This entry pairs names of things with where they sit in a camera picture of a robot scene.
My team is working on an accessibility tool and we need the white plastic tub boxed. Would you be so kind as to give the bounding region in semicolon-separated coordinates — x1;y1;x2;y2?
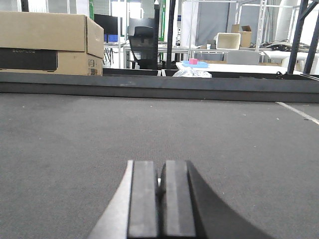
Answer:
216;32;241;50

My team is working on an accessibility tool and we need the black conveyor side rail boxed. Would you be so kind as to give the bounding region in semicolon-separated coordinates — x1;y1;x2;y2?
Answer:
0;70;319;103

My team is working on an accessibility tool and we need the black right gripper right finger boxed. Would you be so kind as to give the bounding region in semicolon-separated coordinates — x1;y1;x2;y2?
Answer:
160;160;271;239

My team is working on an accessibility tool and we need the dark grey conveyor belt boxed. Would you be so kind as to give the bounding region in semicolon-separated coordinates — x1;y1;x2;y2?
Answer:
0;94;319;239

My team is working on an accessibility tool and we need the small pink box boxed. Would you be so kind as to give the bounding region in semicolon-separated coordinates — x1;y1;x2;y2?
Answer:
189;58;198;65

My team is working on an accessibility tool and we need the brown cardboard box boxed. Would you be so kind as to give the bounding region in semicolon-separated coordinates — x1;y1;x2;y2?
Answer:
0;11;104;76

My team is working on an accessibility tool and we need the clear plastic bag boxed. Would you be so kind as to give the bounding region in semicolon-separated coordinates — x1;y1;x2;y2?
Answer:
173;67;212;78

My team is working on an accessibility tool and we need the dark blue rack post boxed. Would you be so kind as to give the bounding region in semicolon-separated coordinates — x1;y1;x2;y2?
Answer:
287;0;319;74

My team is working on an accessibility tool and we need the black office chair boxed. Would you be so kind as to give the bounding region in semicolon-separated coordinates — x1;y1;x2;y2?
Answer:
128;18;158;70

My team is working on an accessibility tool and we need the distant cardboard box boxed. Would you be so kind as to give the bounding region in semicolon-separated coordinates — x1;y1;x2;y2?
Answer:
231;24;252;48

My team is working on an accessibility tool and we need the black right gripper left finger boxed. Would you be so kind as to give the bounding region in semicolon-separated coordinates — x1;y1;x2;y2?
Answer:
88;160;158;239

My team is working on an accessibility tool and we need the grey chair back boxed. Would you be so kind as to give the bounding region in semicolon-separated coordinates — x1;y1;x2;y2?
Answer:
226;50;260;65

